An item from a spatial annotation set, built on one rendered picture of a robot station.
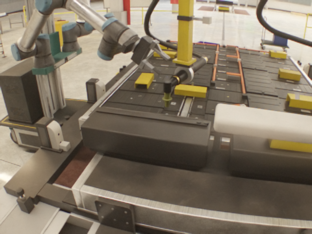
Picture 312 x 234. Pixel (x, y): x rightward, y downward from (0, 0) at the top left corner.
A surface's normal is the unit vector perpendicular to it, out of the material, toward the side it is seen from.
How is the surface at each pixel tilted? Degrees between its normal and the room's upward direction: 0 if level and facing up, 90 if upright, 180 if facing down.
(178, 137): 0
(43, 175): 0
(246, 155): 90
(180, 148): 90
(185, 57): 90
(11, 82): 90
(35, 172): 0
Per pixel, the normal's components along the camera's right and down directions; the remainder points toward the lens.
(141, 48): -0.51, 0.43
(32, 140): -0.22, 0.48
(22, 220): 0.00, -0.87
